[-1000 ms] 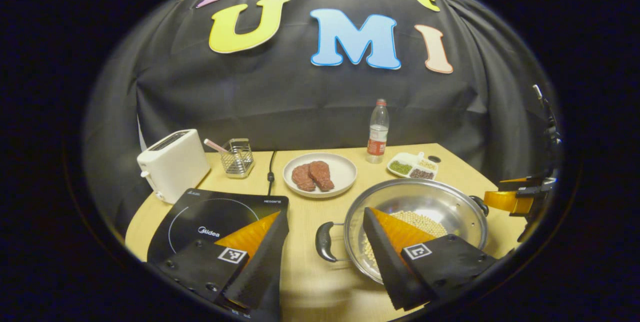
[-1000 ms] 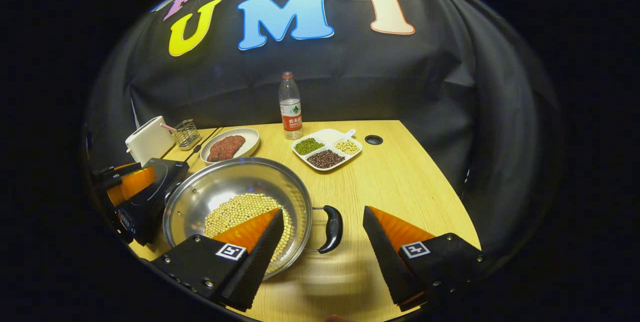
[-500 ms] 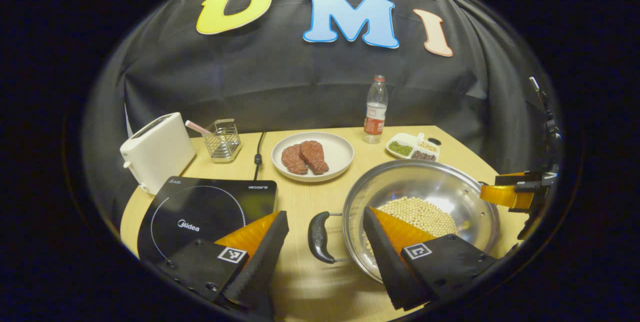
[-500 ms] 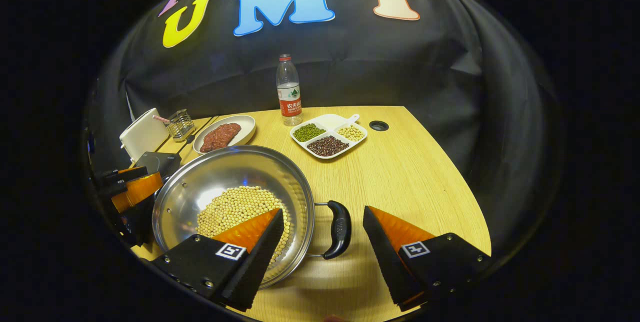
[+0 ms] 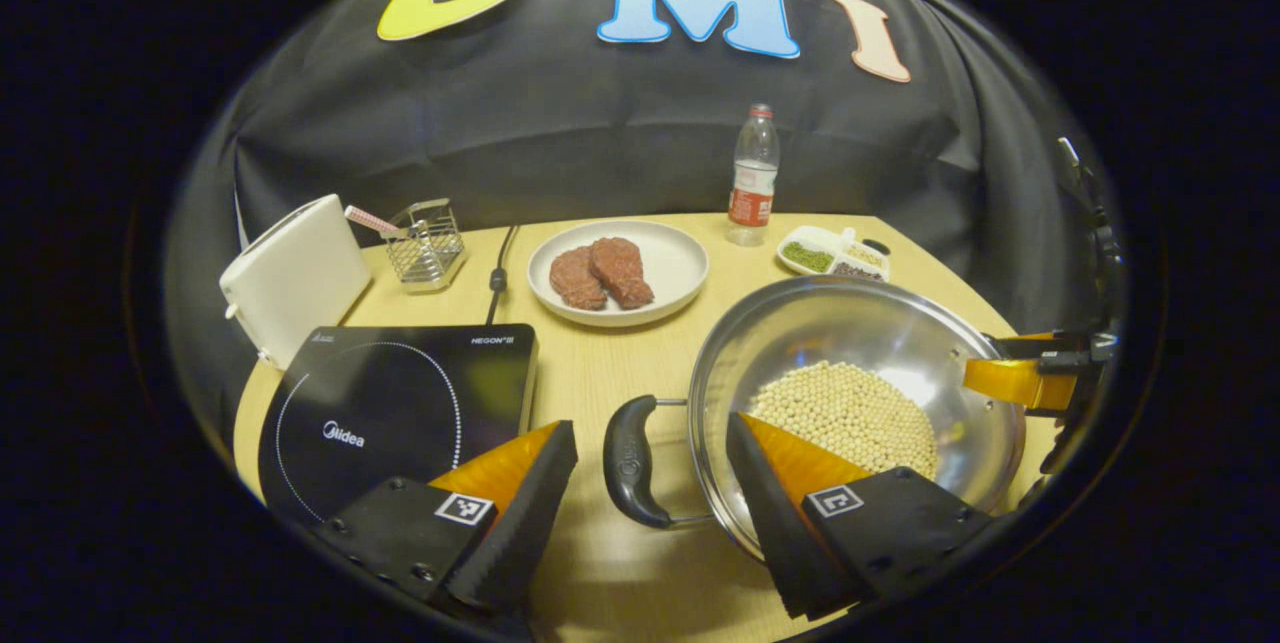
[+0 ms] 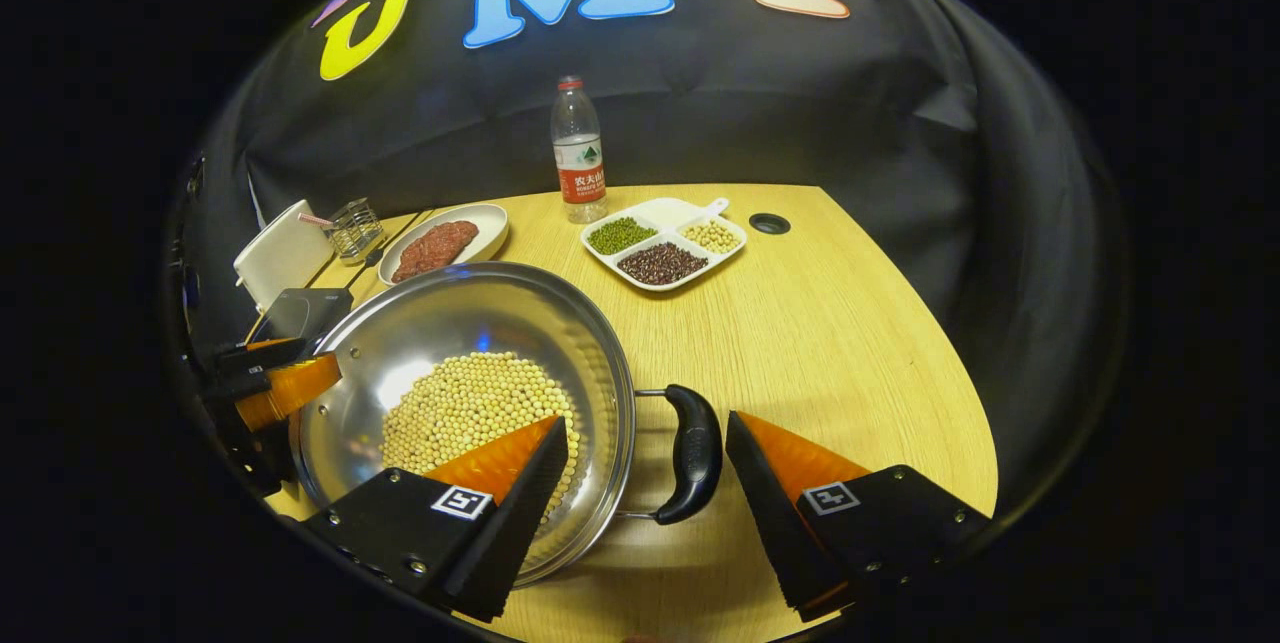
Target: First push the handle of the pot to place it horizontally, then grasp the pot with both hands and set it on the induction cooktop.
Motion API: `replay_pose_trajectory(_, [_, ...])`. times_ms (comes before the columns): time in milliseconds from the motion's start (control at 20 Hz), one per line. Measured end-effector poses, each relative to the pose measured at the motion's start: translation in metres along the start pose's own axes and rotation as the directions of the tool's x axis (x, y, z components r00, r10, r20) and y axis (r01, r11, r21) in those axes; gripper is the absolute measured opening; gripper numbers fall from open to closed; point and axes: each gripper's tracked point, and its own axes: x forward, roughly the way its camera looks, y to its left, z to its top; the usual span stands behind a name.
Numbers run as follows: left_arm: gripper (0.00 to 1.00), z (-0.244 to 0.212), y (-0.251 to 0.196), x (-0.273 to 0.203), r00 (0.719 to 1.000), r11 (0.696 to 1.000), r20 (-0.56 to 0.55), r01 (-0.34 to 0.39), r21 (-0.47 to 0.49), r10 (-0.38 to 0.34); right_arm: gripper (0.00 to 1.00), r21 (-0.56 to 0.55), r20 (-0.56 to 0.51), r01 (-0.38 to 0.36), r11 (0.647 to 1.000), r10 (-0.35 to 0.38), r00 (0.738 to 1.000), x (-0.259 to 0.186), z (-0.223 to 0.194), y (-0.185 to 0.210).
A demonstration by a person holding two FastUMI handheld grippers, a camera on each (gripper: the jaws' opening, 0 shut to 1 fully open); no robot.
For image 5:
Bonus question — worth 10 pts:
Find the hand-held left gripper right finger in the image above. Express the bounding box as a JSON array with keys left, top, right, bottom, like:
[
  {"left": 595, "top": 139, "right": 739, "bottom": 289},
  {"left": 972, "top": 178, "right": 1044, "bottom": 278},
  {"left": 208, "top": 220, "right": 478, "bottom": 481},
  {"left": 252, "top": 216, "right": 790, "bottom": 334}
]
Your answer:
[{"left": 725, "top": 411, "right": 996, "bottom": 621}]

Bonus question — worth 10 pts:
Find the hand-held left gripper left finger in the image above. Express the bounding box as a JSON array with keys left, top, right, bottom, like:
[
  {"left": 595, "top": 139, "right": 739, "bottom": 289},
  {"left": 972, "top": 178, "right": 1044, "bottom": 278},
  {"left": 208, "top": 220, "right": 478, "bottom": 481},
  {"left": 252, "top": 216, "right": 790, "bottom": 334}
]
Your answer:
[{"left": 310, "top": 420, "right": 579, "bottom": 624}]

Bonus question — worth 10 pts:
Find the stainless steel pot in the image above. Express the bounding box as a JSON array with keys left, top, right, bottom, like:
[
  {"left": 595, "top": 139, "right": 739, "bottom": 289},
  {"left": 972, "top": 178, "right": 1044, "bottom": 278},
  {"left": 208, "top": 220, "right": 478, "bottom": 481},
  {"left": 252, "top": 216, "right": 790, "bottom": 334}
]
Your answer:
[{"left": 603, "top": 274, "right": 1028, "bottom": 564}]

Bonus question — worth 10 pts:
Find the black induction cooktop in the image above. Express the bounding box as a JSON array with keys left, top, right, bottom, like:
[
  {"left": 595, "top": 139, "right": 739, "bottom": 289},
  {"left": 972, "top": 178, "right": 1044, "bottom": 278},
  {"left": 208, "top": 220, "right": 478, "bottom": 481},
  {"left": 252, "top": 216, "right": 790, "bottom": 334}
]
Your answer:
[{"left": 258, "top": 324, "right": 540, "bottom": 527}]

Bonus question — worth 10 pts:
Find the pile of soybeans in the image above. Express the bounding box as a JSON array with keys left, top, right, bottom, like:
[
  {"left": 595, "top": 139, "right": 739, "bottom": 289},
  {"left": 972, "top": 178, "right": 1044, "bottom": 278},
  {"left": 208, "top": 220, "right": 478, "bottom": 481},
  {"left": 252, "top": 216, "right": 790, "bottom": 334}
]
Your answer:
[{"left": 747, "top": 360, "right": 941, "bottom": 481}]

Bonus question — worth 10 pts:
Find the white divided dish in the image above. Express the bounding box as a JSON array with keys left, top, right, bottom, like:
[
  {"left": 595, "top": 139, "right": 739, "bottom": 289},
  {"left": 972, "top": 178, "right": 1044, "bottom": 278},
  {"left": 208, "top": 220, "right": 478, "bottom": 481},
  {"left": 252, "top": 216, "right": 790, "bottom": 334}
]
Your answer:
[{"left": 777, "top": 225, "right": 891, "bottom": 284}]

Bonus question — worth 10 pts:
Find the pile of green beans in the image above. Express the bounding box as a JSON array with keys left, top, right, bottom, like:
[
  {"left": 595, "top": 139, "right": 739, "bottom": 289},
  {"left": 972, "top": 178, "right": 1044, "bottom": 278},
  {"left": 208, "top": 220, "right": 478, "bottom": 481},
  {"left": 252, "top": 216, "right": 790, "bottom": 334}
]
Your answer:
[{"left": 782, "top": 241, "right": 834, "bottom": 273}]

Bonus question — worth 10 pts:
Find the white round plate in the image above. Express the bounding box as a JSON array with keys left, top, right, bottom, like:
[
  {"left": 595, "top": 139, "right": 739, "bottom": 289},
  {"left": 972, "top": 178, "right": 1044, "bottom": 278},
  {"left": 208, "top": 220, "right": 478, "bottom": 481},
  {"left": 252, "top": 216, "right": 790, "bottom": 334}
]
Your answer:
[{"left": 527, "top": 220, "right": 710, "bottom": 328}]

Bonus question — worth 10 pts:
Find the clear plastic water bottle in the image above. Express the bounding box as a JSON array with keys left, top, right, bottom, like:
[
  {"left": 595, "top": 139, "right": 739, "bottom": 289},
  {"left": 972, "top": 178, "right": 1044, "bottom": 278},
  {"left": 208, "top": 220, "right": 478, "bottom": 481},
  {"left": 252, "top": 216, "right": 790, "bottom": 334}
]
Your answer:
[{"left": 727, "top": 103, "right": 781, "bottom": 247}]

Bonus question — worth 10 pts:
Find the white toaster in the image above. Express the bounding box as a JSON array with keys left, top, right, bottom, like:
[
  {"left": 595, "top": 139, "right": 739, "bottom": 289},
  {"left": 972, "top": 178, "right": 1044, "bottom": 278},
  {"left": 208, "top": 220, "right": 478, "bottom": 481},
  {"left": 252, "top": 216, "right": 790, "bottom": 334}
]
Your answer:
[{"left": 219, "top": 194, "right": 373, "bottom": 370}]

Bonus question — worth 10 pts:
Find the pink striped stick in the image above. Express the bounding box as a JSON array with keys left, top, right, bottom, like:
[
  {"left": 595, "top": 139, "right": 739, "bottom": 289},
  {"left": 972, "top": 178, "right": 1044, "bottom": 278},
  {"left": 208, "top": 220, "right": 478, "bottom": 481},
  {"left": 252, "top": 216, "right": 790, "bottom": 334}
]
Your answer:
[{"left": 344, "top": 205, "right": 411, "bottom": 241}]

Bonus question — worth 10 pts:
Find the black backdrop cloth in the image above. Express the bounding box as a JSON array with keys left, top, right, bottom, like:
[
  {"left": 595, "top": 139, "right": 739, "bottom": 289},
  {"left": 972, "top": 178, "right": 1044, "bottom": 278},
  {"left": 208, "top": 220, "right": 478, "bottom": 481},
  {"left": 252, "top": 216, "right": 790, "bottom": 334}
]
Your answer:
[{"left": 165, "top": 0, "right": 1126, "bottom": 444}]

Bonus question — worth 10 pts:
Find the black power cable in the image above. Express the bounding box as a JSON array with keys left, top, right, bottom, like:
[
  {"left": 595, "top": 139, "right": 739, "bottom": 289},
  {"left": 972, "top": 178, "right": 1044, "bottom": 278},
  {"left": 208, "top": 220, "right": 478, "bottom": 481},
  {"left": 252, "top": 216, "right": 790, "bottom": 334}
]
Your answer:
[{"left": 485, "top": 223, "right": 521, "bottom": 327}]

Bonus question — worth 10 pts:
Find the metal wire basket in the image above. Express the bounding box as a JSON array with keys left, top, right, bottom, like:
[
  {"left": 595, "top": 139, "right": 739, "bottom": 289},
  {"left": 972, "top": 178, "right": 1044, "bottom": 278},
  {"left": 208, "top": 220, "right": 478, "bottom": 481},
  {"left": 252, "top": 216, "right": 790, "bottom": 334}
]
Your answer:
[{"left": 385, "top": 198, "right": 467, "bottom": 294}]

